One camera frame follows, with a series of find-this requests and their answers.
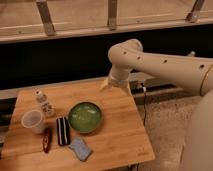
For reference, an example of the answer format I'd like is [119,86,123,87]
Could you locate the metal railing post left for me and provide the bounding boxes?
[36,0,56,36]

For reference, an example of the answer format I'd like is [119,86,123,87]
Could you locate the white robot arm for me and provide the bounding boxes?
[100,39,213,171]

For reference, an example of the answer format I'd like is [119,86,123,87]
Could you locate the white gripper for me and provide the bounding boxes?
[100,75,132,96]

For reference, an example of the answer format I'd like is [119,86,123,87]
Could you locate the small white patterned bottle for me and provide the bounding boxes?
[36,90,55,117]

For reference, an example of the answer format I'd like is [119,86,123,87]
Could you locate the blue grey sponge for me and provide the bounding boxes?
[69,137,93,161]

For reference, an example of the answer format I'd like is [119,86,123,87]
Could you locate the metal railing post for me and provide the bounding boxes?
[107,0,117,30]
[186,0,205,23]
[36,0,56,36]

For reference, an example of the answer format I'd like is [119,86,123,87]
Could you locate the red pocket knife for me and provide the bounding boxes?
[42,128,52,153]

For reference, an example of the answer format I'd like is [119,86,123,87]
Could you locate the metal railing post middle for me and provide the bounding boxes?
[107,0,117,30]

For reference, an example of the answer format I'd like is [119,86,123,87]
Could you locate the white ceramic cup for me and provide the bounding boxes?
[21,110,46,134]

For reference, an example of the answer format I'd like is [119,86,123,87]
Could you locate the black white striped case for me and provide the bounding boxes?
[56,117,71,146]

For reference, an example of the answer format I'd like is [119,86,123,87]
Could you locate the green ceramic bowl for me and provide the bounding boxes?
[68,102,103,134]

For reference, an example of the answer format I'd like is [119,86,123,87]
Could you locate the metal railing post right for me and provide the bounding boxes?
[186,0,205,23]

